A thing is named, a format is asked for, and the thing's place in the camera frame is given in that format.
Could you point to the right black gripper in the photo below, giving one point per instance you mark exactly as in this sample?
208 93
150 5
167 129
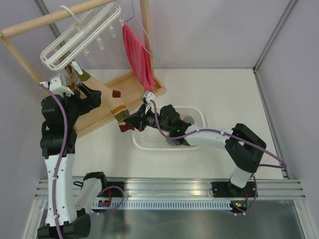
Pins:
135 121

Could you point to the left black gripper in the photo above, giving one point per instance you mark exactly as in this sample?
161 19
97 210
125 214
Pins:
92 100

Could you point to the beige striped sock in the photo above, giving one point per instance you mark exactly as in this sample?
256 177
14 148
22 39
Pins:
111 103

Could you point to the grey sock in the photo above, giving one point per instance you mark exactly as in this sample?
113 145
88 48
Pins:
189 119

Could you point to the argyle patterned sock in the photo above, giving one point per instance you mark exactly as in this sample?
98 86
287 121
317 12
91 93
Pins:
72 79

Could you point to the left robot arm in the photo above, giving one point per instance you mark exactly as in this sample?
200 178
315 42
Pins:
67 218

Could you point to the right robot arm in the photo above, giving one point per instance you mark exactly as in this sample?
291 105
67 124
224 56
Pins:
244 147

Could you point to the white clip sock hanger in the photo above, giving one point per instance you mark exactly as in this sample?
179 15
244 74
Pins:
75 39

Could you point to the white perforated plastic basket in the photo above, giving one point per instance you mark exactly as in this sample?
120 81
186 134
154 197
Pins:
151 139

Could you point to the wooden clothes rack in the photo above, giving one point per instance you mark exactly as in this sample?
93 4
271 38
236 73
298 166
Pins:
131 90

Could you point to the pink towel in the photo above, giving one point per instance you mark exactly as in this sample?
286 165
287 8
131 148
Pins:
138 58

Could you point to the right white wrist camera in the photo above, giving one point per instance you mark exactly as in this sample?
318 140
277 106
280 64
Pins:
147 98

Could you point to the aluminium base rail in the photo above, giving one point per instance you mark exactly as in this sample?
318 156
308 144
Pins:
198 189

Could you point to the blue wire hanger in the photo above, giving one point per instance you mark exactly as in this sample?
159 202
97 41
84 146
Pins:
148 46

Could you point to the white cable duct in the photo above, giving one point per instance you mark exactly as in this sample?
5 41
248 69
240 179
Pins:
175 205

